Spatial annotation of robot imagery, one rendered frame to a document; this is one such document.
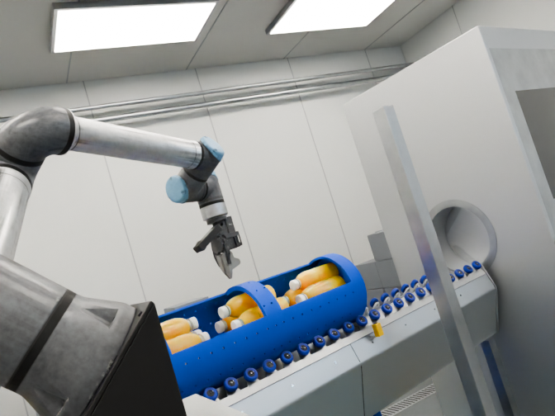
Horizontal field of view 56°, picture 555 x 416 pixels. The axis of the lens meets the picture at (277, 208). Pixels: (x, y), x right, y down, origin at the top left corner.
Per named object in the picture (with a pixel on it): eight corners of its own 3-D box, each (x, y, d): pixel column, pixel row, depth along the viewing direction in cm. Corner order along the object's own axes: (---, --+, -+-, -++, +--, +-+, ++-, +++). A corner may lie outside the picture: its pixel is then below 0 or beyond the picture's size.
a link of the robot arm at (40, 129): (6, 85, 116) (215, 134, 170) (-14, 130, 121) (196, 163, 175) (24, 116, 111) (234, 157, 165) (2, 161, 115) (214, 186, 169)
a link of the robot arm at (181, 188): (174, 163, 165) (199, 163, 176) (157, 191, 169) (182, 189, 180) (192, 183, 162) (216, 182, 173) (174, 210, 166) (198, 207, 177)
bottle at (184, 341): (139, 345, 149) (195, 324, 161) (139, 364, 152) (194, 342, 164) (152, 360, 144) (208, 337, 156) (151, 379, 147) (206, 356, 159)
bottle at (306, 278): (340, 271, 201) (305, 284, 189) (334, 283, 205) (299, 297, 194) (329, 259, 205) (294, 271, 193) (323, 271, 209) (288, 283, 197)
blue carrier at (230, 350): (377, 321, 194) (355, 248, 195) (168, 426, 139) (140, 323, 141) (326, 323, 216) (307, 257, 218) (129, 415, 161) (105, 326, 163)
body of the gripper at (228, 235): (244, 246, 180) (234, 213, 181) (223, 252, 174) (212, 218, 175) (232, 250, 186) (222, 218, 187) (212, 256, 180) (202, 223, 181)
